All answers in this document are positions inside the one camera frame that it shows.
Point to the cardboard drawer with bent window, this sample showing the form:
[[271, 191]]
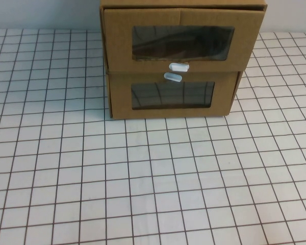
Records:
[[117, 38]]

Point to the low cardboard shoe box shell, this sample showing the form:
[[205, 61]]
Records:
[[240, 76]]

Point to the tall cardboard shoe box shell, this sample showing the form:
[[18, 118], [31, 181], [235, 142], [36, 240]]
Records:
[[183, 3]]

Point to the cardboard drawer with flat window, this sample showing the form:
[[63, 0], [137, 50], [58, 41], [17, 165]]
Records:
[[121, 97]]

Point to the white grid tablecloth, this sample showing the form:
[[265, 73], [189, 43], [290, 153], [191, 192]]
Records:
[[91, 178]]

